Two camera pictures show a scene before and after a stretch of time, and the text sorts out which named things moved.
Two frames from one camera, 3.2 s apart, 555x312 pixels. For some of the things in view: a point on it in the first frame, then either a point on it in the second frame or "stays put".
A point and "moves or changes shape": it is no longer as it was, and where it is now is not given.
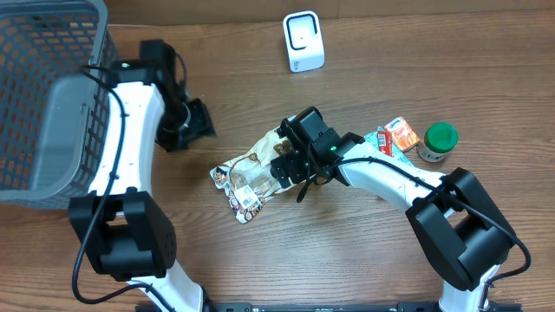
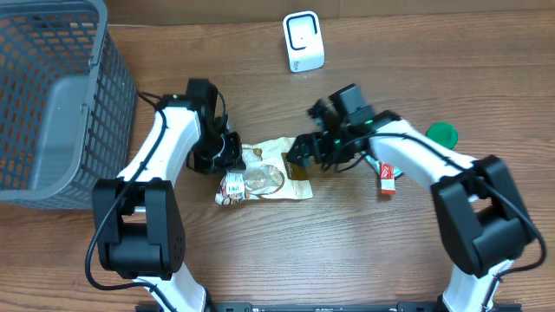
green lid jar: [439, 139] stays put
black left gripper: [201, 122] to [231, 152]
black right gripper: [290, 174] to [308, 141]
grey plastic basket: [53, 113] stays put
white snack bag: [249, 180] moves or changes shape
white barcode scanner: [304, 42] stays put
